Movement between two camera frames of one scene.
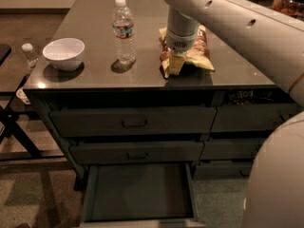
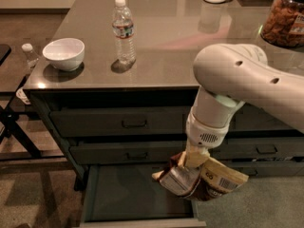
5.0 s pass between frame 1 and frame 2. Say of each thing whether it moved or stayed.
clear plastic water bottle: stayed
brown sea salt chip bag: moved
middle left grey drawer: stayed
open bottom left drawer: stayed
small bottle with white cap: stayed
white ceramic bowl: stayed
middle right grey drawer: stayed
